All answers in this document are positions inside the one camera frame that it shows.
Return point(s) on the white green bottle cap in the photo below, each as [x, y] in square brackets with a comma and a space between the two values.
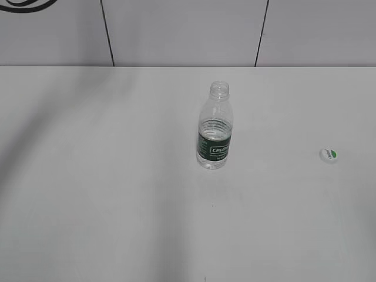
[328, 155]

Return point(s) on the clear water bottle green label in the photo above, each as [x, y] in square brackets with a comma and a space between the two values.
[215, 127]

